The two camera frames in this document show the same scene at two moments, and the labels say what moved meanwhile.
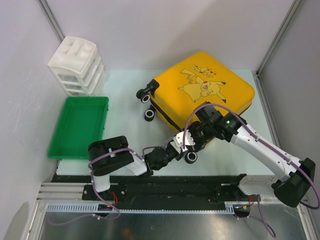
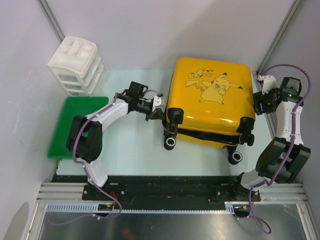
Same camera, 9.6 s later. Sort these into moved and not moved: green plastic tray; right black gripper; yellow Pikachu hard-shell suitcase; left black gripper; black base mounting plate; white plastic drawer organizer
Moved: left black gripper; yellow Pikachu hard-shell suitcase; right black gripper
Not moved: black base mounting plate; green plastic tray; white plastic drawer organizer
